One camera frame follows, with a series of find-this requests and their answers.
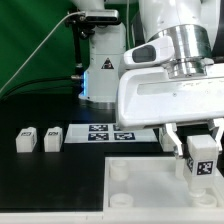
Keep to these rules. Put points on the black camera on stand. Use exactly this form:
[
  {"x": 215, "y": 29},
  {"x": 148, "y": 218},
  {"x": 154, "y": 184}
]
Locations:
[{"x": 94, "y": 25}]

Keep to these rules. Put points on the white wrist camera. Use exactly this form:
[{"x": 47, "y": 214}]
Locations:
[{"x": 152, "y": 53}]

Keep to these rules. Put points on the white square tabletop tray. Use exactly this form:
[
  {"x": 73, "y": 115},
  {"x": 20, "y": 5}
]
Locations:
[{"x": 156, "y": 183}]

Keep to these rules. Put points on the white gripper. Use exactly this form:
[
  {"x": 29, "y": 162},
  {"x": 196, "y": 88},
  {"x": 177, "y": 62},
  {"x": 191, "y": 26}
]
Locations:
[{"x": 150, "y": 98}]

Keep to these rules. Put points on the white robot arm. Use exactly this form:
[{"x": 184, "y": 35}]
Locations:
[{"x": 193, "y": 25}]

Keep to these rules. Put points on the white fiducial marker sheet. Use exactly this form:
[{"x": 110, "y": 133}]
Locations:
[{"x": 108, "y": 133}]

